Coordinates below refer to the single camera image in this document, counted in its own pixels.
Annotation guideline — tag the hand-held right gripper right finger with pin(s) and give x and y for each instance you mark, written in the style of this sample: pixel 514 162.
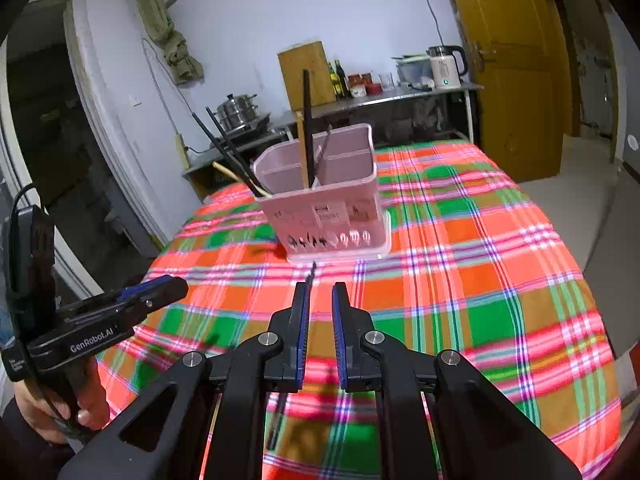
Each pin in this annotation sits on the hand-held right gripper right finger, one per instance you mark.
pixel 340 340

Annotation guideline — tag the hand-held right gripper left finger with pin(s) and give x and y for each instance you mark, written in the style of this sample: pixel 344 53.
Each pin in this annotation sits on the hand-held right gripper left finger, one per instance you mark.
pixel 300 340

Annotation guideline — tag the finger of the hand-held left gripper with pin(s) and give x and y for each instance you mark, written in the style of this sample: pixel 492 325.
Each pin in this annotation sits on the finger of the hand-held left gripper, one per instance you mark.
pixel 115 297
pixel 167 292

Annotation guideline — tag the pink plastic chopstick basket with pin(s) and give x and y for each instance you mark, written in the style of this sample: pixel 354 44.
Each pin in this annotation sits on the pink plastic chopstick basket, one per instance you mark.
pixel 350 180

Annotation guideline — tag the person's left forearm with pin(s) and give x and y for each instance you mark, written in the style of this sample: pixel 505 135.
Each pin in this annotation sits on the person's left forearm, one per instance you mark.
pixel 25 457

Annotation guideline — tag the person's left hand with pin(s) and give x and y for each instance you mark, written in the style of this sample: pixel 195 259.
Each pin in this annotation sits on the person's left hand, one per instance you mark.
pixel 92 395

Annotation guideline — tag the low grey side table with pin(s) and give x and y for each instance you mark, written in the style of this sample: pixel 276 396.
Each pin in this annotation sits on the low grey side table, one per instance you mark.
pixel 200 162

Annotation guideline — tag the power strip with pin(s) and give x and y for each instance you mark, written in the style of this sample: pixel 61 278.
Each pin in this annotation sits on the power strip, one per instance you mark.
pixel 181 152

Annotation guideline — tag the plaid tablecloth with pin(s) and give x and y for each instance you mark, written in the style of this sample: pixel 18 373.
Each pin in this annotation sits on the plaid tablecloth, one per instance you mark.
pixel 475 285

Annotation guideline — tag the metal utensil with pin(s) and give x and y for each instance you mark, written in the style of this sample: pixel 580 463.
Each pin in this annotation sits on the metal utensil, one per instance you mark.
pixel 324 152

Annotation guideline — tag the induction cooker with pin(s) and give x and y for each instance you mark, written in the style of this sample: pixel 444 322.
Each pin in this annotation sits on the induction cooker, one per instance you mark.
pixel 255 125

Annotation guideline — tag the steel pot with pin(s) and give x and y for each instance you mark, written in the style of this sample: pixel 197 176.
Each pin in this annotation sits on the steel pot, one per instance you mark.
pixel 237 110

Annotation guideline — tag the wooden cutting board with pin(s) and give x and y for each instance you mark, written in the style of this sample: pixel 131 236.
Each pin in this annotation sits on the wooden cutting board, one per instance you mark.
pixel 290 80

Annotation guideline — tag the green hanging cloth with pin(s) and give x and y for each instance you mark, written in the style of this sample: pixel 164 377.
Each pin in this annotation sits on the green hanging cloth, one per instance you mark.
pixel 170 45

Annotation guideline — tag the metal table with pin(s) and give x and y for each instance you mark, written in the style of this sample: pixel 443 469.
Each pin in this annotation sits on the metal table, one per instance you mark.
pixel 400 94

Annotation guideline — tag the dark bottle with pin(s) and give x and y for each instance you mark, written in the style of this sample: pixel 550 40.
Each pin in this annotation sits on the dark bottle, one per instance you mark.
pixel 342 80
pixel 333 82

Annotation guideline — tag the red jar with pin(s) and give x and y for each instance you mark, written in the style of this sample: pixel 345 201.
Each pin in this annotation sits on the red jar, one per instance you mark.
pixel 355 80
pixel 367 78

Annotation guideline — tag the drinking glass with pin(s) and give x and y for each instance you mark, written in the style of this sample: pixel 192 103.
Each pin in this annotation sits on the drinking glass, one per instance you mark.
pixel 386 82

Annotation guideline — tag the grey lidded container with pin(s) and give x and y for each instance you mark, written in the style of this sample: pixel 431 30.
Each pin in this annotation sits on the grey lidded container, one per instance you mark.
pixel 414 70

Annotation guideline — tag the white electric kettle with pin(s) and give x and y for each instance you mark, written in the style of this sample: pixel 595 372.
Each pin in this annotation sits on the white electric kettle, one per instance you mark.
pixel 445 70

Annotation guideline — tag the yellow wooden door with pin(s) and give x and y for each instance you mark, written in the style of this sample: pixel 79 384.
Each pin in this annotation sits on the yellow wooden door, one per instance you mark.
pixel 510 85

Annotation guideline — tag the white door frame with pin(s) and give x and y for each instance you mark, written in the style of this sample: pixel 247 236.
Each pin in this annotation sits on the white door frame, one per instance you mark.
pixel 115 135

